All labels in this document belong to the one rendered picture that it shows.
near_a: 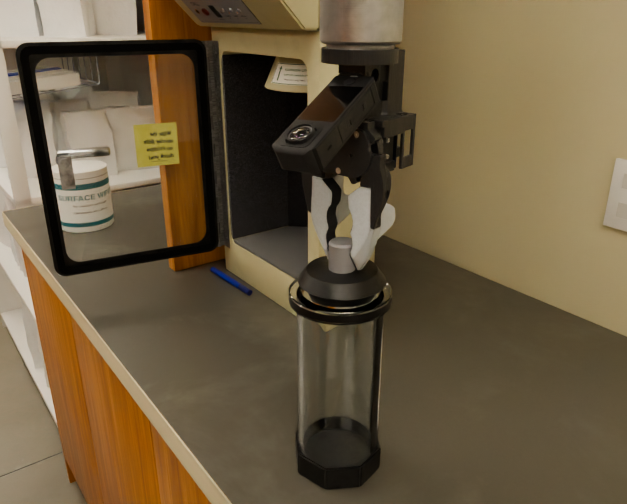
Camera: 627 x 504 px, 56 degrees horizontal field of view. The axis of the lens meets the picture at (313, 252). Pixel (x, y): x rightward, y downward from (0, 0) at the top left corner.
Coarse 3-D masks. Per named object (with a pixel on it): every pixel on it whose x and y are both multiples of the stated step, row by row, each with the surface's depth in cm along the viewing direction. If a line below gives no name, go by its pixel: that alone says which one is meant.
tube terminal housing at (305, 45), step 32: (224, 32) 100; (256, 32) 92; (288, 32) 86; (320, 64) 82; (224, 128) 108; (352, 224) 95; (256, 256) 110; (320, 256) 93; (256, 288) 112; (288, 288) 102
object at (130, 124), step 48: (48, 96) 95; (96, 96) 98; (144, 96) 101; (192, 96) 105; (48, 144) 97; (96, 144) 101; (144, 144) 104; (192, 144) 108; (96, 192) 103; (144, 192) 107; (192, 192) 111; (96, 240) 106; (144, 240) 110; (192, 240) 115
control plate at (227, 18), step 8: (184, 0) 95; (192, 0) 93; (200, 0) 91; (208, 0) 89; (216, 0) 87; (224, 0) 86; (232, 0) 84; (240, 0) 82; (192, 8) 96; (200, 8) 94; (208, 8) 92; (216, 8) 90; (224, 8) 88; (232, 8) 86; (240, 8) 85; (248, 8) 83; (200, 16) 97; (208, 16) 95; (216, 16) 93; (224, 16) 91; (232, 16) 89; (240, 16) 87; (248, 16) 85
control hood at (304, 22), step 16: (176, 0) 98; (256, 0) 79; (272, 0) 76; (288, 0) 76; (304, 0) 77; (192, 16) 100; (256, 16) 84; (272, 16) 81; (288, 16) 78; (304, 16) 78
